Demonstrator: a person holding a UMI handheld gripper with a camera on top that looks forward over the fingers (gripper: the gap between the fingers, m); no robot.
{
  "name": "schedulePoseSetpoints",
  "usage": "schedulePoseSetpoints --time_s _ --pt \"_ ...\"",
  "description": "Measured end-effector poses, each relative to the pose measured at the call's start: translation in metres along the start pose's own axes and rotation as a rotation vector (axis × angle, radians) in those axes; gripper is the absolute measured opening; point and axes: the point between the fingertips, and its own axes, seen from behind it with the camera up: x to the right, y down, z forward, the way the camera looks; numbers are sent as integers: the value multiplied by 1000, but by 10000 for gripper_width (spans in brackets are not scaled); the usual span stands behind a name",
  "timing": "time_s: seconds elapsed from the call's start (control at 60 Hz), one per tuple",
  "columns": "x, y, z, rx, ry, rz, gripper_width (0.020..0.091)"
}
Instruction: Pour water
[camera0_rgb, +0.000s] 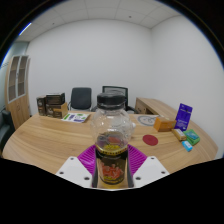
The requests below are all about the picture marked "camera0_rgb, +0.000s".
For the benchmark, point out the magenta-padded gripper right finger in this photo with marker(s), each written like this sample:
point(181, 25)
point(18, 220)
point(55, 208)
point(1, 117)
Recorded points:
point(148, 168)

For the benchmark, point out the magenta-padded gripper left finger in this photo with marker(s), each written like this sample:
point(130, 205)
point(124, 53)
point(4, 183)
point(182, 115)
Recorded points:
point(75, 168)

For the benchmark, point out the clear black-capped drink bottle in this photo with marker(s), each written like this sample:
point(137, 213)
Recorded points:
point(111, 166)

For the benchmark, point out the flat round red coaster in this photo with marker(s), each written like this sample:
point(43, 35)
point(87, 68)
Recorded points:
point(150, 140)

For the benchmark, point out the small light blue box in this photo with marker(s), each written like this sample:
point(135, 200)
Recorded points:
point(187, 145)

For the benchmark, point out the small tan box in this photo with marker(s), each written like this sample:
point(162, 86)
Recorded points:
point(179, 134)

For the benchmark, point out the orange cardboard box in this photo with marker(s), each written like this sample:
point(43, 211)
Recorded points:
point(163, 124)

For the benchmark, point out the white sheet with circle print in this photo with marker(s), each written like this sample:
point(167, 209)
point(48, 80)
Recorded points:
point(146, 120)

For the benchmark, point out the white green purple leaflet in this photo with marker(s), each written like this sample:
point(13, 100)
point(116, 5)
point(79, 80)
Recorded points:
point(76, 117)

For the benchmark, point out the green flat box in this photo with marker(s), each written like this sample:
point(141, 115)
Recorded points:
point(192, 136)

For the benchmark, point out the purple hanging package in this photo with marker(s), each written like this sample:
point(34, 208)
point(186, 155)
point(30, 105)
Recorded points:
point(183, 116)

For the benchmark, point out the stack of dark boxes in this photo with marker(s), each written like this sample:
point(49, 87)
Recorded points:
point(53, 105)

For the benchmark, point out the black padded office chair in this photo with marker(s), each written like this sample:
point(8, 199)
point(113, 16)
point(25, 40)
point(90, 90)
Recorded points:
point(80, 97)

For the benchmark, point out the black sofa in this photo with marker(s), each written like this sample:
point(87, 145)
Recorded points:
point(5, 128)

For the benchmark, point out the wooden shelf cabinet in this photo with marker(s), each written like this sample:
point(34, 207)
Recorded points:
point(18, 110)

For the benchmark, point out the black mesh office chair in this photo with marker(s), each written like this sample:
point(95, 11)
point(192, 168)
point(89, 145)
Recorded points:
point(120, 90)

